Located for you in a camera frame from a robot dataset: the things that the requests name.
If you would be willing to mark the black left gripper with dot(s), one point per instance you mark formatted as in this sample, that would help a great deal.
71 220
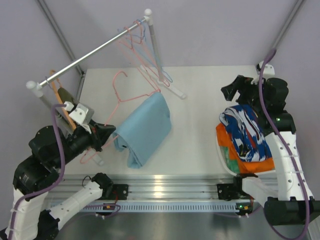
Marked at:
103 131

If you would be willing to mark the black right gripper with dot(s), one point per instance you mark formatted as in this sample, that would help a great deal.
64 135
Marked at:
243 84

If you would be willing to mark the blue white patterned trousers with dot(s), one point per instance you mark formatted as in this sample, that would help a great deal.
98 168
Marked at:
241 123

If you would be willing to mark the light blue trousers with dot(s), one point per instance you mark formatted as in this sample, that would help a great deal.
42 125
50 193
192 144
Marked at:
144 130

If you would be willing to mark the green white patterned trousers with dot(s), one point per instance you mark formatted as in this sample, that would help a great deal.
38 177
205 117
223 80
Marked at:
230 163

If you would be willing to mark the pink hanger with orange trousers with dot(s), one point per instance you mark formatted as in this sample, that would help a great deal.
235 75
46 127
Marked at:
139 52

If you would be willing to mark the blue wire hanger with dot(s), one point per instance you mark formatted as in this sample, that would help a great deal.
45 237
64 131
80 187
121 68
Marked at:
149 39

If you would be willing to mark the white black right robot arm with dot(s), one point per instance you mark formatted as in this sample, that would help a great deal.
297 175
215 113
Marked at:
293 203

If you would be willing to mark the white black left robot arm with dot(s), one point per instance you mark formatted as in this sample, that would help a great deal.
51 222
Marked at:
43 171

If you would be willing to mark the white perforated plastic basket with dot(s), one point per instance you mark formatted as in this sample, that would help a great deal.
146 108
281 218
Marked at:
264 174

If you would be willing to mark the silver clothes rack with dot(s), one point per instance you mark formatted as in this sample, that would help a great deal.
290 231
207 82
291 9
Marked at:
36 87

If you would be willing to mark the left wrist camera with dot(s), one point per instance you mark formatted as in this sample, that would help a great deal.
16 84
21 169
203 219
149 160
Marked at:
79 113

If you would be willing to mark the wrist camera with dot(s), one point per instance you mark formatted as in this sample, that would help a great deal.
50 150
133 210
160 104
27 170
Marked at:
268 72
79 113

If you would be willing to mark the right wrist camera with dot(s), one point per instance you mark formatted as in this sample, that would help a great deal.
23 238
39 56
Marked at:
268 72

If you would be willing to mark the perforated cable duct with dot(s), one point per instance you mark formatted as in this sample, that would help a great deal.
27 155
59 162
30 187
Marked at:
169 207

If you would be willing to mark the aluminium rail frame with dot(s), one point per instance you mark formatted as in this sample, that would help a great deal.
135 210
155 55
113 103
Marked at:
157 187

